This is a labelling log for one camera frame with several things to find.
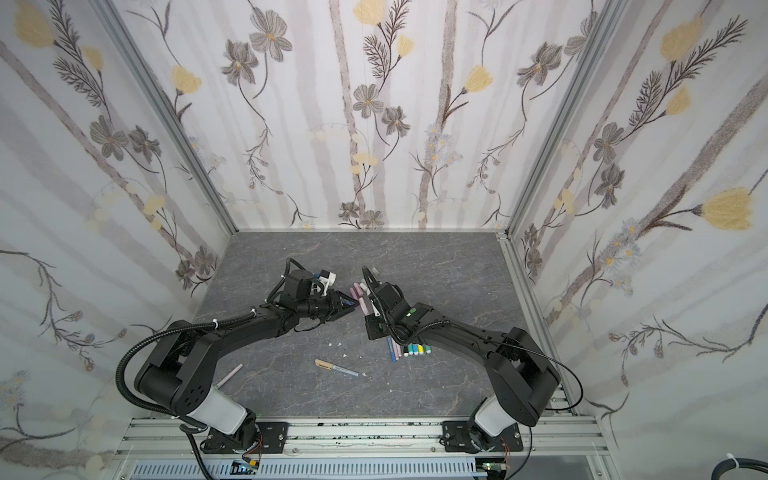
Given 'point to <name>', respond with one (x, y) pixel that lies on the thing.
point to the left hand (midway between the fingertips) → (354, 298)
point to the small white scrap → (330, 344)
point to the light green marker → (428, 349)
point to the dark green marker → (411, 349)
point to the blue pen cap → (349, 302)
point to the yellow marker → (421, 349)
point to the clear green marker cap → (375, 271)
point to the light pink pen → (364, 306)
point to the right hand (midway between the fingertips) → (362, 317)
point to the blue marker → (416, 349)
